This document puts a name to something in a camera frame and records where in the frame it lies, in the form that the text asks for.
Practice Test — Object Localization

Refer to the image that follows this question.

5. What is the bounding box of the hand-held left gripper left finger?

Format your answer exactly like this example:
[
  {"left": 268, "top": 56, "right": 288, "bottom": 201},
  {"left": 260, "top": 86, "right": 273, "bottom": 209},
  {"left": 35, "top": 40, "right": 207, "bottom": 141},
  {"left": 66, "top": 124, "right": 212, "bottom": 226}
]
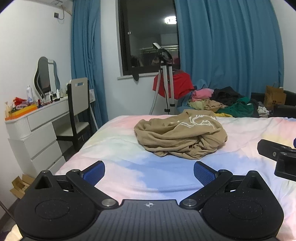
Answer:
[{"left": 30, "top": 160, "right": 118, "bottom": 209}]

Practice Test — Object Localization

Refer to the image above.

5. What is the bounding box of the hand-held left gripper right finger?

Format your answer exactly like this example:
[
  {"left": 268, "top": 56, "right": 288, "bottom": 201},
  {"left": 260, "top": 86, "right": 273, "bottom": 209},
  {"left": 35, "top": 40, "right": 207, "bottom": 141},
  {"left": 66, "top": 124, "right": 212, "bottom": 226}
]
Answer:
[{"left": 179, "top": 161, "right": 269, "bottom": 210}]

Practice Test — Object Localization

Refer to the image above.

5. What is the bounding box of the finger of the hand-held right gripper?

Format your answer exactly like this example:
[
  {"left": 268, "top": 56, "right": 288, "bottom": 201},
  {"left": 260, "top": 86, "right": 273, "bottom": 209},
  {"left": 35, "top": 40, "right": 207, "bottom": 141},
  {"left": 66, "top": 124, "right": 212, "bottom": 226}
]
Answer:
[{"left": 257, "top": 139, "right": 296, "bottom": 182}]

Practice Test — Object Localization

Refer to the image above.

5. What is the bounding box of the tan t-shirt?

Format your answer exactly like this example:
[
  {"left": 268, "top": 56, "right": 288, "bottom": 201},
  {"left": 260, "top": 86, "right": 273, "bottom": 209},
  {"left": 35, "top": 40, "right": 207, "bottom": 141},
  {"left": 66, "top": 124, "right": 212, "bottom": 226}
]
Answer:
[{"left": 134, "top": 109, "right": 228, "bottom": 160}]

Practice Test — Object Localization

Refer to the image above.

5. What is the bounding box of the white patterned cloth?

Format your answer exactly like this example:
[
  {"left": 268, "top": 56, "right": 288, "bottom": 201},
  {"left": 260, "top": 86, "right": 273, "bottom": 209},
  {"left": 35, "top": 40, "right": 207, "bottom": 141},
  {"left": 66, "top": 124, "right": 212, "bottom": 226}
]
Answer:
[{"left": 257, "top": 105, "right": 270, "bottom": 116}]

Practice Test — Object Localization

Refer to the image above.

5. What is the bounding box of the bed with pastel duvet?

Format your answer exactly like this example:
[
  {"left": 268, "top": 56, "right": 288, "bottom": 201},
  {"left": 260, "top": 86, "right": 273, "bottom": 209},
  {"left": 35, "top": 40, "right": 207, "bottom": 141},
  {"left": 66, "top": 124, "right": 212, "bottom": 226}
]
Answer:
[{"left": 5, "top": 113, "right": 296, "bottom": 241}]

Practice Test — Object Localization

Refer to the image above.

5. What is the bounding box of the green garment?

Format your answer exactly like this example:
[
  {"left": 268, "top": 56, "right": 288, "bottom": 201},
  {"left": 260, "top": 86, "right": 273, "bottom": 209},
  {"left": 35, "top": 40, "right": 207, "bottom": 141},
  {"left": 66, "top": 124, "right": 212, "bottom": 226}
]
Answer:
[{"left": 216, "top": 97, "right": 258, "bottom": 118}]

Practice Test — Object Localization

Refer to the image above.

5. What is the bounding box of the brown paper bag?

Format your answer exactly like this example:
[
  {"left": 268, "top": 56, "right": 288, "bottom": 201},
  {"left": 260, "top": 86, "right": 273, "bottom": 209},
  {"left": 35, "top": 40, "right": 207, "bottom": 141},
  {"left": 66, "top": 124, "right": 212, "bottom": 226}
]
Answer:
[{"left": 264, "top": 82, "right": 287, "bottom": 110}]

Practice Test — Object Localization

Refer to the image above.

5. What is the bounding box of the black sofa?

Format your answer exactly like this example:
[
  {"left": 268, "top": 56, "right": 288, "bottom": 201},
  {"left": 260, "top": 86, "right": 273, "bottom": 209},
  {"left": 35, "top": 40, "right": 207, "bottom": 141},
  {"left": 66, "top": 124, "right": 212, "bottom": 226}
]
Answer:
[{"left": 251, "top": 89, "right": 296, "bottom": 116}]

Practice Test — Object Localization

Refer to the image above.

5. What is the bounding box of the white dressing table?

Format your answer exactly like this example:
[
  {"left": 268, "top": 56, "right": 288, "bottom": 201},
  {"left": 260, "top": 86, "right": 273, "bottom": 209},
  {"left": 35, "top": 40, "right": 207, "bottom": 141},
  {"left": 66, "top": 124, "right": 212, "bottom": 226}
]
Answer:
[{"left": 5, "top": 97, "right": 96, "bottom": 179}]

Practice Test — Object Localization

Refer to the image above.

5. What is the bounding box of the pale yellow garment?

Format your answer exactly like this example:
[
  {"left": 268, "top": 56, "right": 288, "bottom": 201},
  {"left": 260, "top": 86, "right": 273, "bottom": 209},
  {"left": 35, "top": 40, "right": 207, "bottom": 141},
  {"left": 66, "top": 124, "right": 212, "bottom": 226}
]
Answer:
[{"left": 188, "top": 100, "right": 210, "bottom": 110}]

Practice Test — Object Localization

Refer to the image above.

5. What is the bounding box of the crumpled beige garment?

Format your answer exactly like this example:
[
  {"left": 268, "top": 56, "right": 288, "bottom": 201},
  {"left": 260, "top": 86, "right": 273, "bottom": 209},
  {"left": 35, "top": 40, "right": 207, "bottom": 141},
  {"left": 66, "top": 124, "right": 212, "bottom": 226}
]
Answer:
[{"left": 203, "top": 100, "right": 228, "bottom": 112}]

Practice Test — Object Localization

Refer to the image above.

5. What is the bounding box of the black garment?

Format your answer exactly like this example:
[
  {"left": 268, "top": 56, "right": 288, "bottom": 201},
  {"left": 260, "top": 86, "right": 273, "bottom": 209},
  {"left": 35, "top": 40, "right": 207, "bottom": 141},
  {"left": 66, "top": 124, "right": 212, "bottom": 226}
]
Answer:
[{"left": 211, "top": 86, "right": 245, "bottom": 105}]

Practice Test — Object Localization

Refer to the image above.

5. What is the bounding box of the cardboard box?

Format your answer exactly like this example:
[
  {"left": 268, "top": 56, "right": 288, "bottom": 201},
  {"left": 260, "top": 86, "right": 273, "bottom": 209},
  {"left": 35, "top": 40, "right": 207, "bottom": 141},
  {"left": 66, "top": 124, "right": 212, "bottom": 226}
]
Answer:
[{"left": 9, "top": 174, "right": 35, "bottom": 200}]

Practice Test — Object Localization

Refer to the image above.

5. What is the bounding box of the blue garment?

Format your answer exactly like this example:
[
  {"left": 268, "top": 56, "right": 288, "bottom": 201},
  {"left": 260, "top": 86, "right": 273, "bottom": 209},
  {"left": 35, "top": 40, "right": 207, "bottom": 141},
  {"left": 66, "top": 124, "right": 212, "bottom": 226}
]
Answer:
[{"left": 177, "top": 79, "right": 210, "bottom": 109}]

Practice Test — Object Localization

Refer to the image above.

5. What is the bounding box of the black and beige chair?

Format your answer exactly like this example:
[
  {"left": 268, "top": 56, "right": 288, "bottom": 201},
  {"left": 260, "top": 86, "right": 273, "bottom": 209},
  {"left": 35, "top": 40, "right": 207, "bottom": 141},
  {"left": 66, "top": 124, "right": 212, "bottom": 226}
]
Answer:
[{"left": 56, "top": 77, "right": 92, "bottom": 153}]

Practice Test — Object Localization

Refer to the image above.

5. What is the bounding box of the pink garment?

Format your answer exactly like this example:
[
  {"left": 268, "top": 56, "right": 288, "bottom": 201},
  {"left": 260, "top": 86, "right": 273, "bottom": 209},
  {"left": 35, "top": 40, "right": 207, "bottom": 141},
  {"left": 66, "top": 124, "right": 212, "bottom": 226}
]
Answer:
[{"left": 191, "top": 88, "right": 214, "bottom": 102}]

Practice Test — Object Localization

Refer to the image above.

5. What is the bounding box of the row of cosmetic bottles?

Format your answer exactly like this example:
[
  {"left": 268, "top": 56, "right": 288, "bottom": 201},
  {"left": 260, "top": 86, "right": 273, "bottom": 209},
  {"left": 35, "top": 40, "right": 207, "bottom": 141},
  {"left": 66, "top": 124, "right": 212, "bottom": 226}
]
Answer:
[{"left": 37, "top": 87, "right": 70, "bottom": 108}]

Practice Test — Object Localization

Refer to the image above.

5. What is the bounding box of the red garment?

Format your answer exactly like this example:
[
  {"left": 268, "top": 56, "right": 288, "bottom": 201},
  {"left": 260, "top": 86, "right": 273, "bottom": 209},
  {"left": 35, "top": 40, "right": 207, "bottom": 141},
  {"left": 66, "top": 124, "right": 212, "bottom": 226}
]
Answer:
[{"left": 152, "top": 71, "right": 195, "bottom": 99}]

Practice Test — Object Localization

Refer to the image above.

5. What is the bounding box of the standing garment steamer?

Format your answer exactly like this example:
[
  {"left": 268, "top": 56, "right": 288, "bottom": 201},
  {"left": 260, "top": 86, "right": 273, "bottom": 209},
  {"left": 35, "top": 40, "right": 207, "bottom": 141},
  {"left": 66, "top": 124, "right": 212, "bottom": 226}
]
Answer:
[{"left": 149, "top": 42, "right": 176, "bottom": 115}]

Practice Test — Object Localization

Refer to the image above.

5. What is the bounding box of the orange tray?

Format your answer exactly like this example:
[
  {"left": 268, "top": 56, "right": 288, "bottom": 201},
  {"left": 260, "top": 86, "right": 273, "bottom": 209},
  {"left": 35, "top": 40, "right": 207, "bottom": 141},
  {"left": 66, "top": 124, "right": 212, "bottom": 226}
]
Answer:
[{"left": 5, "top": 104, "right": 38, "bottom": 121}]

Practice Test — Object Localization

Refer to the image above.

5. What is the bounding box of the white spray bottle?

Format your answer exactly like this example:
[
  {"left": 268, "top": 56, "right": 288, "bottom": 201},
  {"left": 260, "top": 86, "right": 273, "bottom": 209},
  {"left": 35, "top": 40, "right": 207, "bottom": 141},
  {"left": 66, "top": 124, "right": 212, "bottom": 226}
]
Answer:
[{"left": 26, "top": 85, "right": 34, "bottom": 105}]

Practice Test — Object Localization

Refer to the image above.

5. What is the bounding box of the wavy framed mirror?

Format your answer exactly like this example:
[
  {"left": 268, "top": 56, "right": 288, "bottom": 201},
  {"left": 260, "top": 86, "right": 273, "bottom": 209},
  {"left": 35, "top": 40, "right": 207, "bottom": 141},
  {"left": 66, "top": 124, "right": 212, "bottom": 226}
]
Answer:
[{"left": 34, "top": 56, "right": 61, "bottom": 99}]

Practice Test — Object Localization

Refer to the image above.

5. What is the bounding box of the wide blue curtain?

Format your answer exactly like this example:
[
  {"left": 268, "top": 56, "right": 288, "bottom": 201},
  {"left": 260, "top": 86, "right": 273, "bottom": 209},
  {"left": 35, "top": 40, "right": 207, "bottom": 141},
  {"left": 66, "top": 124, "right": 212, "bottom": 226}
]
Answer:
[{"left": 174, "top": 0, "right": 284, "bottom": 102}]

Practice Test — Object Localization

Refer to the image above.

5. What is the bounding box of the narrow blue curtain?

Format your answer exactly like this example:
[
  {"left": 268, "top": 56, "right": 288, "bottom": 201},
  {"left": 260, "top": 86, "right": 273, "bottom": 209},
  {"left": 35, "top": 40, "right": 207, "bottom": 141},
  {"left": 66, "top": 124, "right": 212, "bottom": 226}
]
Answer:
[{"left": 70, "top": 0, "right": 109, "bottom": 130}]

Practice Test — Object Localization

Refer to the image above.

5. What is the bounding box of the dark framed window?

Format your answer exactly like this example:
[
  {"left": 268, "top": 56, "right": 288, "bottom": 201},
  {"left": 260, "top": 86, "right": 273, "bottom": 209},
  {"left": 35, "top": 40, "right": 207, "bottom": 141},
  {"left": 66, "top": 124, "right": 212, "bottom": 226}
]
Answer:
[{"left": 118, "top": 0, "right": 181, "bottom": 76}]

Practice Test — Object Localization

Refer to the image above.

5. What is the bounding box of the white air conditioner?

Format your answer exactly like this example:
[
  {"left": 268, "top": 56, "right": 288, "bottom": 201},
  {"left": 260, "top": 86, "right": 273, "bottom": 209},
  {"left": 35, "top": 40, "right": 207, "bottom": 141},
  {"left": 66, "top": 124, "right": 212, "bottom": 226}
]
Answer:
[{"left": 32, "top": 0, "right": 72, "bottom": 6}]

